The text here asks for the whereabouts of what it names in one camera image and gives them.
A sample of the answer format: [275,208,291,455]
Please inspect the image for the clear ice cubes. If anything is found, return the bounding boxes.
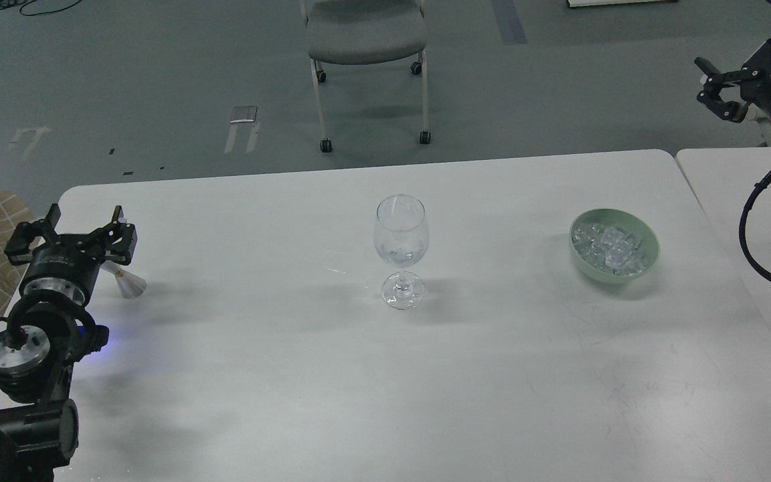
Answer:
[570,222,655,276]

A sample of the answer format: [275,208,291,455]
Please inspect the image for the grey floor plate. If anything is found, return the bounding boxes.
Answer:
[229,106,258,125]

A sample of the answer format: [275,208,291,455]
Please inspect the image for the steel cocktail jigger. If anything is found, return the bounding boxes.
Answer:
[100,260,147,299]

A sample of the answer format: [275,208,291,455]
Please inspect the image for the green bowl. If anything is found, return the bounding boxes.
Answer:
[569,208,661,286]

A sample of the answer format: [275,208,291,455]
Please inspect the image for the white chair at right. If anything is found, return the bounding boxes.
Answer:
[746,103,771,147]

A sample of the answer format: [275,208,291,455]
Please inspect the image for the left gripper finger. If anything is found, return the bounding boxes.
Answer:
[4,204,61,265]
[88,206,137,265]

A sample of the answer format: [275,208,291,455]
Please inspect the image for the black floor cables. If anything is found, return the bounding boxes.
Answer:
[0,0,85,29]

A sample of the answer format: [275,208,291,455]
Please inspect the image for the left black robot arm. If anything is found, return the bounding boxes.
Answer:
[0,204,137,481]

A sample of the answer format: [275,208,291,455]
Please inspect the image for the clear wine glass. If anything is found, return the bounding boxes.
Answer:
[373,194,429,309]

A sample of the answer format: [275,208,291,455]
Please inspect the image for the grey office chair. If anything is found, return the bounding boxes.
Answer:
[299,1,432,153]

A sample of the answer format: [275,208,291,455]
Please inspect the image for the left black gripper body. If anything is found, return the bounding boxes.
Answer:
[19,234,104,307]

